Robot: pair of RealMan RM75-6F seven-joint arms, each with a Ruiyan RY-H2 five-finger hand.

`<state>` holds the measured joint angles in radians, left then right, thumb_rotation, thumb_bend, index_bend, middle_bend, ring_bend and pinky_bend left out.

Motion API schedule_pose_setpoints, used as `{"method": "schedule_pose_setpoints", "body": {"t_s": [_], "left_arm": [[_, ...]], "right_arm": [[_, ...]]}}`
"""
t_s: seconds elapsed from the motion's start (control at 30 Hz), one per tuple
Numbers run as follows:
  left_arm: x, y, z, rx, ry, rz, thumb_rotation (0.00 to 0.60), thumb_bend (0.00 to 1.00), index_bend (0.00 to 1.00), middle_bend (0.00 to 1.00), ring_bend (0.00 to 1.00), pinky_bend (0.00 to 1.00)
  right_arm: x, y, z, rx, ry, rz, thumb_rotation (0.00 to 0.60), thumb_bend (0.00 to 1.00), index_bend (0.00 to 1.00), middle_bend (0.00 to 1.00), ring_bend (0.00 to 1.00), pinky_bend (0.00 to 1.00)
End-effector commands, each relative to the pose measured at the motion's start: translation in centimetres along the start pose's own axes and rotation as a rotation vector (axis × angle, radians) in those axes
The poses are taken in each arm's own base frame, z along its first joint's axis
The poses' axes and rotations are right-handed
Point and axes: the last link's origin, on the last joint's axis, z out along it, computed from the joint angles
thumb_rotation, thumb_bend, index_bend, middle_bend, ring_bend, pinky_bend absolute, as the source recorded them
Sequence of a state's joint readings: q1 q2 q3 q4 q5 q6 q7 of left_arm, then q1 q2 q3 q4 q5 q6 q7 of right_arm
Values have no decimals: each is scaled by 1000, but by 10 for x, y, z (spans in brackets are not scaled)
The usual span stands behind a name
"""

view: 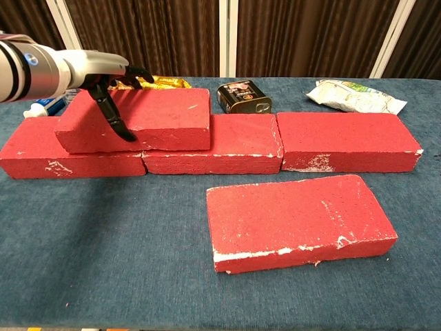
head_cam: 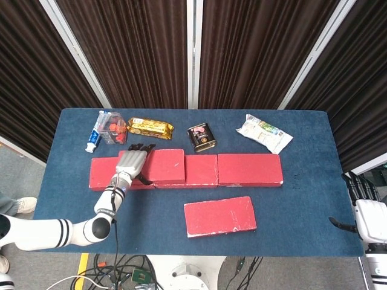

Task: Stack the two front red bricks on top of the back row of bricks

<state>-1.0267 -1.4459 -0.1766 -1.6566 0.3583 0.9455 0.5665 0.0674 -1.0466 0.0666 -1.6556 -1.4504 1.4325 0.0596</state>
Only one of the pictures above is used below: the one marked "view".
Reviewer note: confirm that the blue and white toothpaste tube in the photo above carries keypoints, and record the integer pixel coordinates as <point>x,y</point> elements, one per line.
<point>44,106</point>

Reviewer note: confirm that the black tin can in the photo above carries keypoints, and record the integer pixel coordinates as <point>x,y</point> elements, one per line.
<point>243,98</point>

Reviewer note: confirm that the white snack bag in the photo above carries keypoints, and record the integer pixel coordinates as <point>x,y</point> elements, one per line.
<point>358,96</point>

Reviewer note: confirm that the dark brown pleated partition panel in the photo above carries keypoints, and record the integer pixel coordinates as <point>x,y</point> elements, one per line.
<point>423,34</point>
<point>148,34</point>
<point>24,17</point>
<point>310,34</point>

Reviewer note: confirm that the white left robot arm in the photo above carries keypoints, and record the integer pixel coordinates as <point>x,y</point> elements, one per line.
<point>34,69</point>

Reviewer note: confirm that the blue felt table cover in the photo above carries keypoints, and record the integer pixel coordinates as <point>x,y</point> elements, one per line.
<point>103,258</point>

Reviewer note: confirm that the gold snack package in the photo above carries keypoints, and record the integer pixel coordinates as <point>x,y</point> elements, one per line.
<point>169,82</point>

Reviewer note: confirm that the white partition frame post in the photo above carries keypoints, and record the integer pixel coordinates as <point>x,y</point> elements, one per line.
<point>392,34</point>
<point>62,24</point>
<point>228,34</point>

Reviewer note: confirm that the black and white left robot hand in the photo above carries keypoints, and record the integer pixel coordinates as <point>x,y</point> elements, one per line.
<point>100,65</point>

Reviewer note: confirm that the red brick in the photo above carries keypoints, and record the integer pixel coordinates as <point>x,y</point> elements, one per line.
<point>162,110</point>
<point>296,217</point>
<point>344,134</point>
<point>241,138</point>
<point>31,148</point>

